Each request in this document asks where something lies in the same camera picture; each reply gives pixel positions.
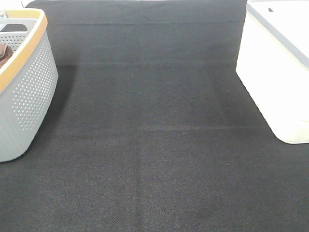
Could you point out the brown towel inside basket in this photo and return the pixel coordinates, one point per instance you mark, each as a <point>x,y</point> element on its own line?
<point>5,54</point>

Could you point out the black fabric table mat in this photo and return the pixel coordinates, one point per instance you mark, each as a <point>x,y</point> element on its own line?
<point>151,130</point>

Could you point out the white storage box grey lid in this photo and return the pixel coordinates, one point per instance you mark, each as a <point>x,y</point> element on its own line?
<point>273,65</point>

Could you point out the grey perforated laundry basket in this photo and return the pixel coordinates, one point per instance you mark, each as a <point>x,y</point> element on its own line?
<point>28,80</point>

